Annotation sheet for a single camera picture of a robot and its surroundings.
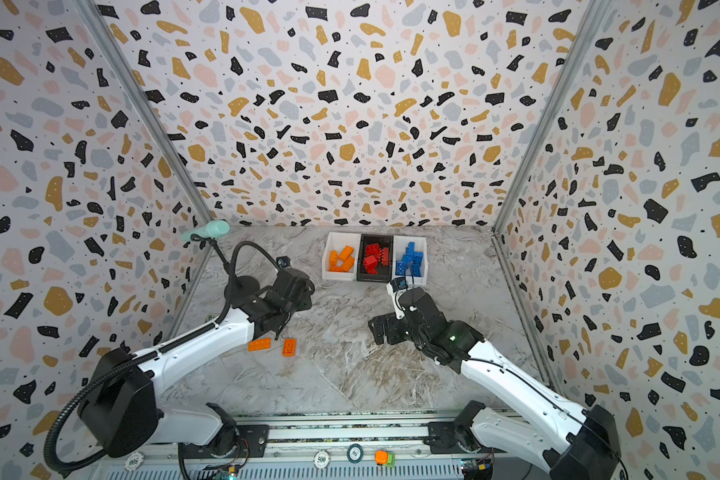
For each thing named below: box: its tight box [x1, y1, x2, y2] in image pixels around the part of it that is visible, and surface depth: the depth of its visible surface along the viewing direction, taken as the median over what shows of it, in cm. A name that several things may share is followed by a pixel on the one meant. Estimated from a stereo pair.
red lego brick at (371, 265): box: [364, 255, 379, 275], surface depth 108 cm
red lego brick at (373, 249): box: [365, 243, 381, 258], surface depth 112 cm
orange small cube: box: [375, 450, 388, 465], surface depth 71 cm
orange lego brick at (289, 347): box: [282, 338, 297, 357], surface depth 89 cm
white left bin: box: [322, 232, 361, 281], surface depth 112 cm
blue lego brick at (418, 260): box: [411, 252, 424, 269], surface depth 109 cm
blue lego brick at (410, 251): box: [402, 242, 417, 259], surface depth 111 cm
